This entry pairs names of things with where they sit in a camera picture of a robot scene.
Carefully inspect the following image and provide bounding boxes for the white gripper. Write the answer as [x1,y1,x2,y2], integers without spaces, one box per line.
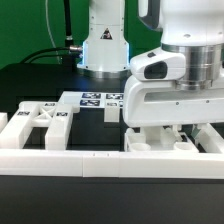
[123,76,224,139]

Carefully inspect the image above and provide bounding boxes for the white chair seat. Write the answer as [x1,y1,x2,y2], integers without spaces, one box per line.
[124,126,199,153]

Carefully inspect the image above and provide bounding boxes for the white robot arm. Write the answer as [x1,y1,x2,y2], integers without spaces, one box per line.
[79,0,224,128]

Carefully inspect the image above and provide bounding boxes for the white U-shaped obstacle fence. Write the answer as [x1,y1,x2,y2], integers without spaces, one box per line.
[0,113,224,179]

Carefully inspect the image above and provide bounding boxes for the white sheet with markers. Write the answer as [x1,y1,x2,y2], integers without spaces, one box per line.
[59,91,123,111]

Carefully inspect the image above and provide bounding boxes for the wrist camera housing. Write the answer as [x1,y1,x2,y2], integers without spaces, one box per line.
[130,48,186,81]

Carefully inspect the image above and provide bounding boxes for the white chair back frame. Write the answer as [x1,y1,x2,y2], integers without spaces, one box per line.
[0,101,80,151]

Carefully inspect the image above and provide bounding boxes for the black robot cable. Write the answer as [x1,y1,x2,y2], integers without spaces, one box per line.
[20,0,84,64]

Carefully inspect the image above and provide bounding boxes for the thin white cable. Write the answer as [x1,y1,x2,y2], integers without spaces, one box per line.
[45,0,63,64]

